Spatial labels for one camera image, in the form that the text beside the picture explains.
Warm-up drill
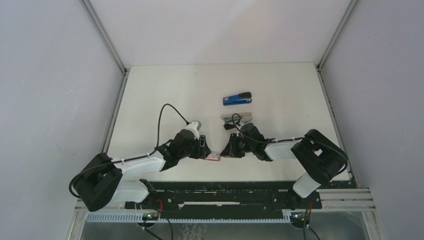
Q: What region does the silver white stapler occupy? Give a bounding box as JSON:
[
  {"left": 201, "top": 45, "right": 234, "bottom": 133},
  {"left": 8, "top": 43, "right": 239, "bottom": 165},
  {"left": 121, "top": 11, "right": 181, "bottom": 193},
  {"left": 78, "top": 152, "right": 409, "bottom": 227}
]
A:
[{"left": 220, "top": 112, "right": 253, "bottom": 131}]

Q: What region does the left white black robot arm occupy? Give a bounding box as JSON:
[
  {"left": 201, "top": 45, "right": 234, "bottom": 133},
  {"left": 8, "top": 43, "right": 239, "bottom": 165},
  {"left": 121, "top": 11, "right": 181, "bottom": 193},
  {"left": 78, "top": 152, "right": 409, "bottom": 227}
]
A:
[{"left": 68, "top": 129, "right": 212, "bottom": 212}]

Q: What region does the right green circuit board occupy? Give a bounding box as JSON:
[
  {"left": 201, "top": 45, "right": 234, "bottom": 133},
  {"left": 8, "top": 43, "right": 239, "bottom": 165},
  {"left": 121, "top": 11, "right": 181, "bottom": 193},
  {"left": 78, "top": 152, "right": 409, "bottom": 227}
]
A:
[{"left": 290, "top": 213, "right": 311, "bottom": 223}]

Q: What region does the blue black stapler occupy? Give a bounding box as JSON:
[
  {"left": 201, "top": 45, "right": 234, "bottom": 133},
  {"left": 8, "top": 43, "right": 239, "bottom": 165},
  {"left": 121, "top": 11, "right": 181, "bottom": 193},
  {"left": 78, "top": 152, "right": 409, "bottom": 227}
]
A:
[{"left": 222, "top": 92, "right": 252, "bottom": 106}]

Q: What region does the left green circuit board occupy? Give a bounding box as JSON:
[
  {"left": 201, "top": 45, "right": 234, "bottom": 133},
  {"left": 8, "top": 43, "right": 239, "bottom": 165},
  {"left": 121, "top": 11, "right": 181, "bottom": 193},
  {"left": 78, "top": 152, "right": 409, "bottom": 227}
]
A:
[{"left": 142, "top": 213, "right": 160, "bottom": 222}]

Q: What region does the aluminium frame post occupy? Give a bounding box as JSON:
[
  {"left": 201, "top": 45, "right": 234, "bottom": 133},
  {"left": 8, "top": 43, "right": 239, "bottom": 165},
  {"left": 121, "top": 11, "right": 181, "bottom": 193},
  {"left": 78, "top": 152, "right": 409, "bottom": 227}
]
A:
[
  {"left": 316, "top": 0, "right": 360, "bottom": 181},
  {"left": 79, "top": 0, "right": 128, "bottom": 153}
]

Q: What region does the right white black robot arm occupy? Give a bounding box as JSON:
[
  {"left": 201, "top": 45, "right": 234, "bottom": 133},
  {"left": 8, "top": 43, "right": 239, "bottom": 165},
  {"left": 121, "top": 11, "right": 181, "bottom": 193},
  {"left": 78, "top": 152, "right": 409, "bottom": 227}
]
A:
[{"left": 220, "top": 122, "right": 348, "bottom": 208}]

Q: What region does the red white staple box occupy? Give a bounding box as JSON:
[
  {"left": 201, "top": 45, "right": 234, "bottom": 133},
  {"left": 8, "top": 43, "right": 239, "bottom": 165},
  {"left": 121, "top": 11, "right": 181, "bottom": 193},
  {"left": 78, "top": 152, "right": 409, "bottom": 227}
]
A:
[{"left": 204, "top": 152, "right": 221, "bottom": 162}]

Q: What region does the aluminium front rail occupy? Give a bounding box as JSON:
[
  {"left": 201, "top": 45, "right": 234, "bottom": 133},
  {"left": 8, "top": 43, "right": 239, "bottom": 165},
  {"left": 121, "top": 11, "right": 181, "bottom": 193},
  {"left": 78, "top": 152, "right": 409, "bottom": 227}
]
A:
[{"left": 74, "top": 188, "right": 377, "bottom": 213}]

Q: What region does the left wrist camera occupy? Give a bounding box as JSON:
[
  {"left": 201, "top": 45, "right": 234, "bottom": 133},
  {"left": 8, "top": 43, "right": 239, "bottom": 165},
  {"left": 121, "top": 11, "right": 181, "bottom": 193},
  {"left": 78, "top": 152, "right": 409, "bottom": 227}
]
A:
[{"left": 184, "top": 120, "right": 202, "bottom": 140}]

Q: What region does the right aluminium frame post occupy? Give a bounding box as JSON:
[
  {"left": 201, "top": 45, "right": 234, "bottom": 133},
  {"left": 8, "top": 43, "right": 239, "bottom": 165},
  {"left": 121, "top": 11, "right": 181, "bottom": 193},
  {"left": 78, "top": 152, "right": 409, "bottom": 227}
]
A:
[{"left": 316, "top": 0, "right": 360, "bottom": 181}]

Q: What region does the white slotted cable duct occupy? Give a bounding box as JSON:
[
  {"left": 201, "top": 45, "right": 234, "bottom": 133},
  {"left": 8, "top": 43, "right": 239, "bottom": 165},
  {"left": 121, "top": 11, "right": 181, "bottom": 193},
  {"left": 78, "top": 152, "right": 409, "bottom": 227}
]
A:
[{"left": 86, "top": 211, "right": 292, "bottom": 224}]

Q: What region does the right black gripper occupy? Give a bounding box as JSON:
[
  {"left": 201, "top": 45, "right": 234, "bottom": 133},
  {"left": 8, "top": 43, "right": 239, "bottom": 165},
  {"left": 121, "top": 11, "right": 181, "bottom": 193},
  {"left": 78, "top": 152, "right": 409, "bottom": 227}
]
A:
[{"left": 220, "top": 133, "right": 255, "bottom": 158}]

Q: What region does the left aluminium frame post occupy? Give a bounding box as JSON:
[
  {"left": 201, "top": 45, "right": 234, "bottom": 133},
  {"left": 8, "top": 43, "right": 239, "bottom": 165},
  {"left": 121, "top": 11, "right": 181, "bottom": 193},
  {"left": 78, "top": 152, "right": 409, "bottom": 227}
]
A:
[{"left": 79, "top": 0, "right": 128, "bottom": 153}]

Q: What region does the green circuit board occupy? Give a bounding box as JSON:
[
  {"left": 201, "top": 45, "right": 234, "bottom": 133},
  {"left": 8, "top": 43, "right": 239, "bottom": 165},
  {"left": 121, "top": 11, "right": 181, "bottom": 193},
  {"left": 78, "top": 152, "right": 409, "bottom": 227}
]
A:
[
  {"left": 142, "top": 213, "right": 160, "bottom": 222},
  {"left": 290, "top": 213, "right": 311, "bottom": 223}
]

